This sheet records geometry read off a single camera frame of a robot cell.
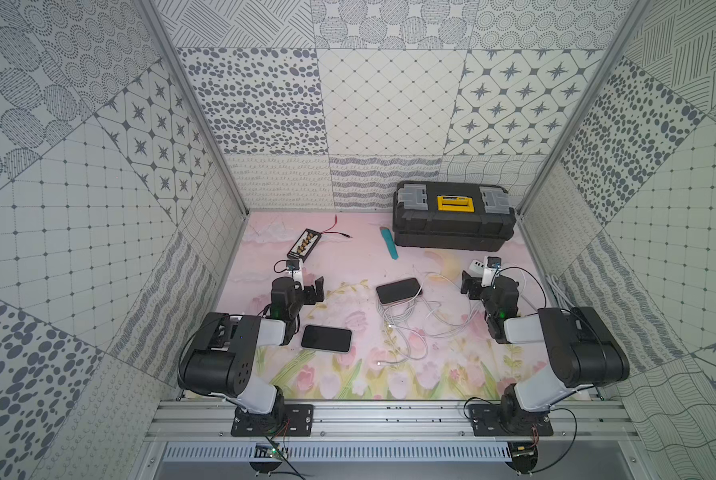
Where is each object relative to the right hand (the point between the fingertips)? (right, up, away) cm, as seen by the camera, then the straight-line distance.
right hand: (478, 274), depth 95 cm
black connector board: (-60, +9, +13) cm, 62 cm away
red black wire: (-52, +15, +21) cm, 57 cm away
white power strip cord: (+28, -9, 0) cm, 30 cm away
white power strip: (+1, +2, +5) cm, 5 cm away
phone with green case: (-49, -19, -5) cm, 53 cm away
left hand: (-58, +1, -2) cm, 58 cm away
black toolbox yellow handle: (-8, +19, +2) cm, 21 cm away
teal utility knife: (-28, +10, +15) cm, 33 cm away
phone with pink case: (-27, -5, -2) cm, 27 cm away
